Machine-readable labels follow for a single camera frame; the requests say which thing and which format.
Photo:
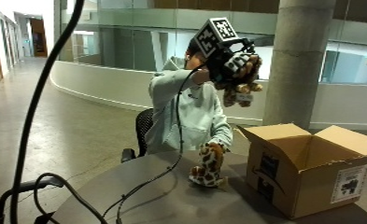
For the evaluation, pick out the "brown spotted soft toy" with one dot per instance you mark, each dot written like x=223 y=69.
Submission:
x=243 y=88

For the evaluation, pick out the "white cube with black markers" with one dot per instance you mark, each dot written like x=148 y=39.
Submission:
x=213 y=32

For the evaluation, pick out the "grey concrete pillar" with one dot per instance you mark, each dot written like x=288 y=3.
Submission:
x=299 y=59

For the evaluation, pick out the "person in grey hoodie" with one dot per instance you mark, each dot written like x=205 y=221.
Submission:
x=195 y=115

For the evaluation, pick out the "glass balustrade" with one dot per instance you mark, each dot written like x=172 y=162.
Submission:
x=149 y=40

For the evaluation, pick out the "black mesh office chair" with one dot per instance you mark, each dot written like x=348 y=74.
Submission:
x=143 y=127

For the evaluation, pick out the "giraffe soft toy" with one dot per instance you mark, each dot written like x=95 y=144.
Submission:
x=209 y=165

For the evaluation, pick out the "open cardboard box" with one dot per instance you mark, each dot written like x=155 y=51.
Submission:
x=311 y=168

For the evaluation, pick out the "brown wooden door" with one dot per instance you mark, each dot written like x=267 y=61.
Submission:
x=39 y=37

